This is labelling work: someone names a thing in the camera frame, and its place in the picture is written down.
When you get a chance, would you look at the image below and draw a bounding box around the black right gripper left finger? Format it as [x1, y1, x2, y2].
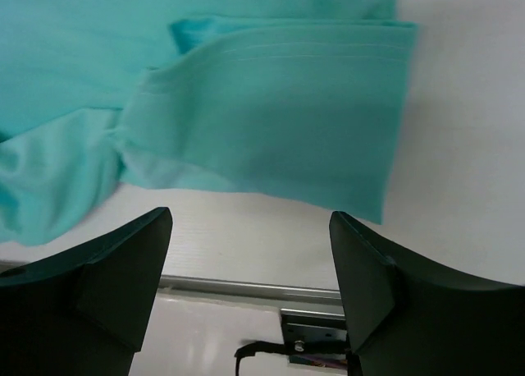
[1, 207, 172, 375]

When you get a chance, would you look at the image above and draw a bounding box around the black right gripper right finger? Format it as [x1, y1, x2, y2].
[329, 212, 524, 375]

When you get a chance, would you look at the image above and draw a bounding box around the teal t shirt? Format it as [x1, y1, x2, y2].
[1, 0, 417, 245]

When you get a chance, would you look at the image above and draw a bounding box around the aluminium table rail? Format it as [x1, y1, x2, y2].
[0, 260, 344, 301]

